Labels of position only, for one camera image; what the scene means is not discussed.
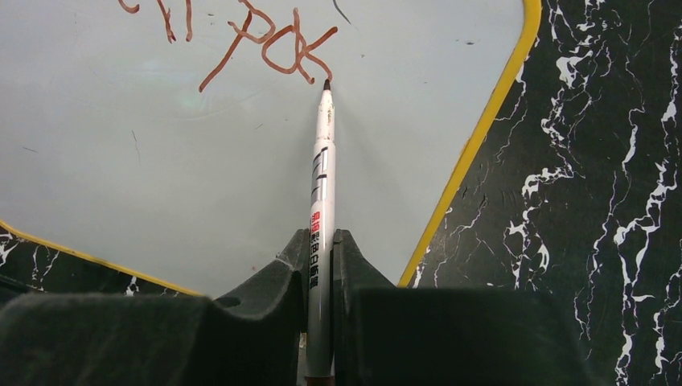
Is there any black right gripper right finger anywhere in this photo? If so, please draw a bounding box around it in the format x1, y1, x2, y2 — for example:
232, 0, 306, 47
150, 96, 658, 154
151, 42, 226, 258
333, 230, 594, 385

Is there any white whiteboard marker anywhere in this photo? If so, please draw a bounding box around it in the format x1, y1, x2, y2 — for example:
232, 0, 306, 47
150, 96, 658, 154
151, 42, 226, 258
306, 80, 336, 385

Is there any yellow framed whiteboard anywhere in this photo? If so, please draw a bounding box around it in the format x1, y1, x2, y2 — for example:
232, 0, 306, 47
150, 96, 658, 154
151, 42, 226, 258
1, 1, 541, 295

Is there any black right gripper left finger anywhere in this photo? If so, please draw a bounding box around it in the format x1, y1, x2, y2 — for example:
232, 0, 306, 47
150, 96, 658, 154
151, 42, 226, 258
1, 229, 309, 385

